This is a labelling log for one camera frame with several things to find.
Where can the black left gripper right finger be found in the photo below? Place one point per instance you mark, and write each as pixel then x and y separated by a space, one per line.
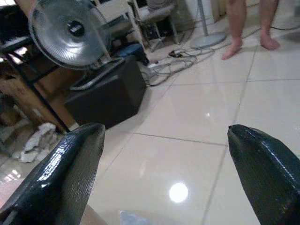
pixel 264 173

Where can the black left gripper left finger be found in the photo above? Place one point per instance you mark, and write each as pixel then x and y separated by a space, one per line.
pixel 58 178

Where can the white crumpled cloth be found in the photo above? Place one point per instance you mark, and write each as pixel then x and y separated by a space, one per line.
pixel 38 145

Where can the brown cardboard box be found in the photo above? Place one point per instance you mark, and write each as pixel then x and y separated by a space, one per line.
pixel 30 93

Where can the dark brown box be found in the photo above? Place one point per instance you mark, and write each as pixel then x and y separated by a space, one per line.
pixel 107 93

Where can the round silver electric fan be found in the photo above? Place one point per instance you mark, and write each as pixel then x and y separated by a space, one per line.
pixel 70 35

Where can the grey standing fan base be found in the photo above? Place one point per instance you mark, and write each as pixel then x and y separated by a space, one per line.
pixel 207 35

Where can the person's bare leg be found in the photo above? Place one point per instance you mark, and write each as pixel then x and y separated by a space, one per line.
pixel 235 25
pixel 268 23

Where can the black metal frame table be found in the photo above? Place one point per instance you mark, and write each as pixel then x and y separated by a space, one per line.
pixel 28 70

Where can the white metal frame chair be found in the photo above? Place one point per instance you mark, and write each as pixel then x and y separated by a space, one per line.
pixel 150 21

